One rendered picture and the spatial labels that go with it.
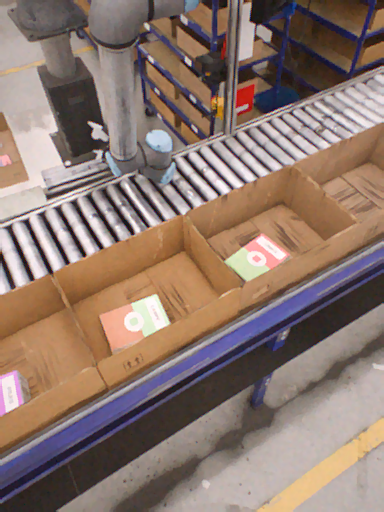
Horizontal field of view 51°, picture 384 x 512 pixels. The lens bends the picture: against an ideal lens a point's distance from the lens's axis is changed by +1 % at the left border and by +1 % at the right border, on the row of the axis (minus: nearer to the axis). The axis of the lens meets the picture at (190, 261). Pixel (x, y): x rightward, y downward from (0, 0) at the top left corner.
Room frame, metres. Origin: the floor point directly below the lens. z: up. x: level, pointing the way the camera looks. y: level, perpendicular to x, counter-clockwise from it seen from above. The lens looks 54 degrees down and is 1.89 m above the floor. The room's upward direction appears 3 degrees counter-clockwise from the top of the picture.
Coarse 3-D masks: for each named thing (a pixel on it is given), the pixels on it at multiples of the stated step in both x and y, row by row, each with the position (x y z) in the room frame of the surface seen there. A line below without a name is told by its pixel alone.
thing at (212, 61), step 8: (200, 56) 1.58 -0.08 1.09; (208, 56) 1.57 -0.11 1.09; (216, 56) 1.57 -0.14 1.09; (224, 56) 1.59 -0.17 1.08; (200, 64) 1.54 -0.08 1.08; (208, 64) 1.54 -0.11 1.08; (216, 64) 1.55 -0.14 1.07; (224, 64) 1.57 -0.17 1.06; (200, 72) 1.53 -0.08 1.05; (208, 72) 1.54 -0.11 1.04; (216, 72) 1.57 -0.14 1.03
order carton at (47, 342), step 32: (32, 288) 0.57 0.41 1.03; (0, 320) 0.52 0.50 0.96; (32, 320) 0.55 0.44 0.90; (64, 320) 0.55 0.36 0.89; (0, 352) 0.47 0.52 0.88; (32, 352) 0.46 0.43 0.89; (64, 352) 0.46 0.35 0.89; (32, 384) 0.38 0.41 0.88; (64, 384) 0.31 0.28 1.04; (96, 384) 0.34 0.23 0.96; (0, 416) 0.25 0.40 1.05; (32, 416) 0.27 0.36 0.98; (64, 416) 0.29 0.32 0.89; (0, 448) 0.23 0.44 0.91
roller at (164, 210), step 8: (136, 176) 1.30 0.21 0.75; (144, 176) 1.30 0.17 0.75; (144, 184) 1.25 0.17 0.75; (144, 192) 1.22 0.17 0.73; (152, 192) 1.20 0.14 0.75; (152, 200) 1.16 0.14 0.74; (160, 200) 1.15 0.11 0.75; (160, 208) 1.11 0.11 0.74; (168, 208) 1.11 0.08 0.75; (168, 216) 1.06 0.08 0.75
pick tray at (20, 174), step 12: (0, 120) 1.64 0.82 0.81; (0, 132) 1.62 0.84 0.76; (12, 132) 1.63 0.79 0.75; (12, 144) 1.53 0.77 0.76; (0, 156) 1.45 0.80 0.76; (12, 156) 1.45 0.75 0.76; (0, 168) 1.27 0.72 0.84; (12, 168) 1.28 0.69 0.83; (24, 168) 1.31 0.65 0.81; (0, 180) 1.26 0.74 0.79; (12, 180) 1.28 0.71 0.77; (24, 180) 1.29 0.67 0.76
